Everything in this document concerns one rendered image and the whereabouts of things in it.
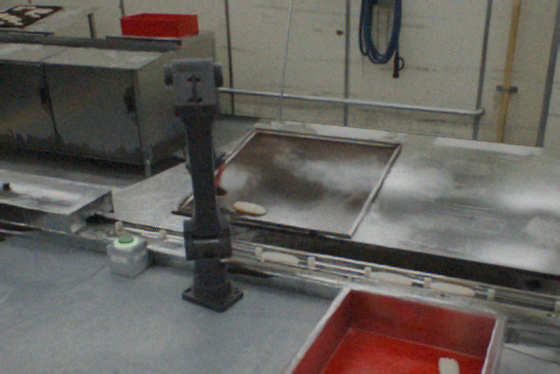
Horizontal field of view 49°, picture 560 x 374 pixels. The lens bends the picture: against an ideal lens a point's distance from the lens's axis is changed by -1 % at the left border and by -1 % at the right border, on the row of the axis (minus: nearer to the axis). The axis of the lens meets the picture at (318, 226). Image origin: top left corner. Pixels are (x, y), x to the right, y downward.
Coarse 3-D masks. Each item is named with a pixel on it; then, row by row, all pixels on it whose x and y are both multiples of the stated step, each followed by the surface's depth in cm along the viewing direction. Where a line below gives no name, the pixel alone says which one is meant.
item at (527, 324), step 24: (48, 240) 163; (72, 240) 160; (96, 240) 157; (168, 264) 151; (192, 264) 148; (240, 264) 145; (264, 264) 145; (288, 264) 145; (288, 288) 141; (312, 288) 138; (336, 288) 136; (384, 288) 135; (408, 288) 135; (504, 312) 126; (528, 312) 126; (528, 336) 123; (552, 336) 121
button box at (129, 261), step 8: (144, 240) 149; (112, 248) 145; (120, 248) 145; (128, 248) 145; (136, 248) 146; (144, 248) 149; (112, 256) 146; (120, 256) 145; (128, 256) 144; (136, 256) 146; (144, 256) 150; (112, 264) 148; (120, 264) 146; (128, 264) 146; (136, 264) 147; (144, 264) 150; (152, 264) 153; (112, 272) 149; (120, 272) 148; (128, 272) 147; (136, 272) 148
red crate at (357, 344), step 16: (352, 336) 125; (368, 336) 125; (384, 336) 125; (336, 352) 120; (352, 352) 120; (368, 352) 120; (384, 352) 120; (400, 352) 120; (416, 352) 120; (432, 352) 120; (448, 352) 120; (336, 368) 116; (352, 368) 116; (368, 368) 116; (384, 368) 116; (400, 368) 116; (416, 368) 116; (432, 368) 116; (464, 368) 116; (480, 368) 116
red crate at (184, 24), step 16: (128, 16) 479; (144, 16) 499; (160, 16) 495; (176, 16) 491; (192, 16) 477; (128, 32) 471; (144, 32) 468; (160, 32) 464; (176, 32) 460; (192, 32) 481
